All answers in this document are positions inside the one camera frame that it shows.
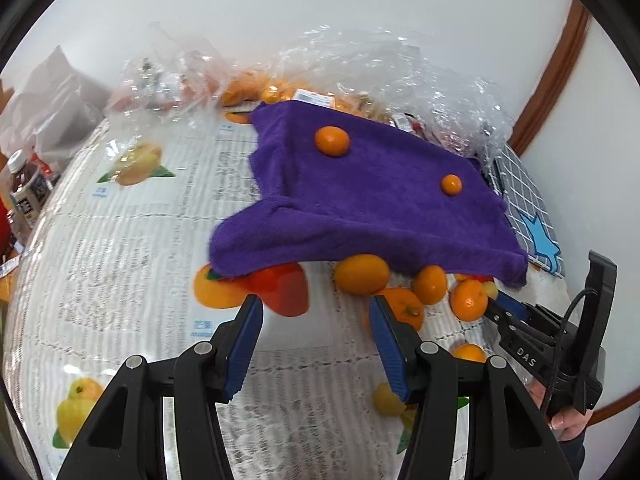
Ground pale yellow small fruit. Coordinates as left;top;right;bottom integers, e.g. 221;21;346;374
483;281;499;300

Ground large orange mandarin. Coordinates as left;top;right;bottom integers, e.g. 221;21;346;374
449;280;488;322

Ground small orange mandarin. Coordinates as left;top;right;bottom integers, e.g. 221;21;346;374
412;266;448;306

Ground mandarin with stem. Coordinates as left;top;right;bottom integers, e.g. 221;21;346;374
378;287;425;332

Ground pale yellow round fruit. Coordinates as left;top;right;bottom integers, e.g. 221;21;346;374
372;382;407;417

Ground oval orange mandarin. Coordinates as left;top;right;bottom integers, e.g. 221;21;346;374
333;254;390;296

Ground orange mandarin one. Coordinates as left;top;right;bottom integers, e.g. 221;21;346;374
314;126;350;157

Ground clear bag red fruits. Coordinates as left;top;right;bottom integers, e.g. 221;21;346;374
386;44;513;166

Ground person's right hand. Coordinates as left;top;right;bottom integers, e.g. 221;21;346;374
528;379;593;441

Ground grey checkered cloth blue star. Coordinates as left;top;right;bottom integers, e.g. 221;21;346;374
483;145;565;278

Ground fruit print tablecloth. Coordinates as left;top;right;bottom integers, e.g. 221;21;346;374
2;104;566;480

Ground purple towel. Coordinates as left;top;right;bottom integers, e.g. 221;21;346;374
209;101;528;287

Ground dark drink bottle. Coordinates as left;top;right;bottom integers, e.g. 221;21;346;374
8;150;51;229

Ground clear bag of oranges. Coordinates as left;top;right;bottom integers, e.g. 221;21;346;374
219;25;428;122

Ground white plastic bag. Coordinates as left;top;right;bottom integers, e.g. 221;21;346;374
1;48;103;169

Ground clear plastic bag left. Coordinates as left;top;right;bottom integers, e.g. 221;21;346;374
105;22;233;116

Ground brown wooden door frame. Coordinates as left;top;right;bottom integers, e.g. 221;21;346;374
509;0;591;156

